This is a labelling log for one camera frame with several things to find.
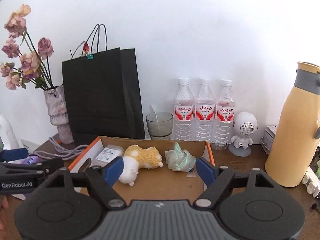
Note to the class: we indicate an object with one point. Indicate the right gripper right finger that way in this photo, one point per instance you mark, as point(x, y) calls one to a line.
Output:
point(221, 180)

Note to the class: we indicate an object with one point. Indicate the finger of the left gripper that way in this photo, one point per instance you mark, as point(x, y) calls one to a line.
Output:
point(12, 155)

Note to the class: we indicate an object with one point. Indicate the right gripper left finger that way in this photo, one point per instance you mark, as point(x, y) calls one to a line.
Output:
point(91, 189)

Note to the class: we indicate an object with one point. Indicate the yellow white plush toy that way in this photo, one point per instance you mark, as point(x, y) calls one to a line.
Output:
point(136, 158)

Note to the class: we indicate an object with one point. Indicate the green plastic bag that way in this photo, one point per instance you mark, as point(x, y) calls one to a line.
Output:
point(179, 160)

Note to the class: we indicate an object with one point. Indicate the white detergent jug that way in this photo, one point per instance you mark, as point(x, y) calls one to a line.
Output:
point(8, 138)

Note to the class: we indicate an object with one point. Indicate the purple tissue pack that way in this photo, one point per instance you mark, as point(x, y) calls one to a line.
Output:
point(32, 159)

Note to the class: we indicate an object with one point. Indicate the white wet wipes pack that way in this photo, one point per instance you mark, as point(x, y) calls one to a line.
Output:
point(109, 153)

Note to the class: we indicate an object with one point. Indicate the orange cardboard box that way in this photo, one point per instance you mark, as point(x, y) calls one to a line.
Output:
point(152, 184)

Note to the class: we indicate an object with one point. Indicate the white robot speaker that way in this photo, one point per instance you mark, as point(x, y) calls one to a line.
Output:
point(245, 126)

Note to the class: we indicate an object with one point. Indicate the stacked small tins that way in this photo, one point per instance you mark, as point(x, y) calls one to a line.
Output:
point(268, 138)

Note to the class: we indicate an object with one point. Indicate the middle water bottle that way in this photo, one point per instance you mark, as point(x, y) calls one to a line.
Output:
point(204, 111)

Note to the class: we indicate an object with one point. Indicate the water bottle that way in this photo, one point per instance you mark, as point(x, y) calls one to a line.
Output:
point(224, 115)
point(183, 111)
point(204, 111)

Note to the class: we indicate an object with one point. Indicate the right water bottle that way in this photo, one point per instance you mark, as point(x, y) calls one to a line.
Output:
point(224, 115)

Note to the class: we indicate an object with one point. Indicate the purple textured vase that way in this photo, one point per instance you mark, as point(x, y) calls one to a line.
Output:
point(57, 111)

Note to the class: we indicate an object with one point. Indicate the clear drinking glass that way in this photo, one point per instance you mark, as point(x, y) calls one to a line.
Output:
point(159, 124)

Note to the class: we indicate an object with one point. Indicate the black paper bag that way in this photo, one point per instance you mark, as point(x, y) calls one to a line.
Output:
point(103, 95)

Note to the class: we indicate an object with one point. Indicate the left water bottle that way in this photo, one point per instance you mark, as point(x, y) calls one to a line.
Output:
point(183, 111)

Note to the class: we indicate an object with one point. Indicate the yellow thermos jug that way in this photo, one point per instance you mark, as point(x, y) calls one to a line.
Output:
point(297, 136)

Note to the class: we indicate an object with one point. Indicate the white power strip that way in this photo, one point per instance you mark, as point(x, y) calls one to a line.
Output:
point(311, 182)

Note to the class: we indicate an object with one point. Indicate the dried pink roses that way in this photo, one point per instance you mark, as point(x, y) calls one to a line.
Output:
point(34, 59)

